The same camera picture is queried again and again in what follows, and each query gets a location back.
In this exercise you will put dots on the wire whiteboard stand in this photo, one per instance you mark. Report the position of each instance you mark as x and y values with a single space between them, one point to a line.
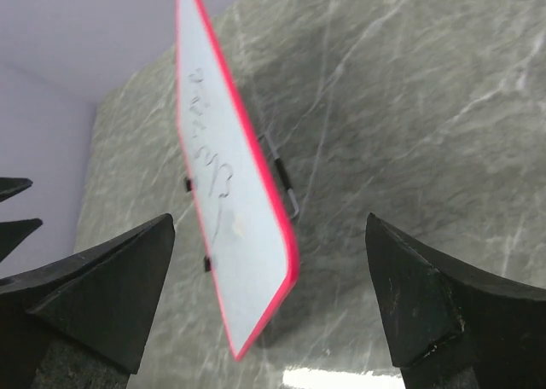
282 174

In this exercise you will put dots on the red-framed whiteboard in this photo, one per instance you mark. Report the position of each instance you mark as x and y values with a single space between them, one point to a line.
250 243

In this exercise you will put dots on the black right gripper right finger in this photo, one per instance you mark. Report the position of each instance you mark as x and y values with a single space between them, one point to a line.
449 324

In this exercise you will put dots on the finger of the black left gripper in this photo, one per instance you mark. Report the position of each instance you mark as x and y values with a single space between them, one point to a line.
13 233
11 186

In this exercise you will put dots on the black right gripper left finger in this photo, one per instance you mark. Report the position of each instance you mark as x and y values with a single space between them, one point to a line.
84 321

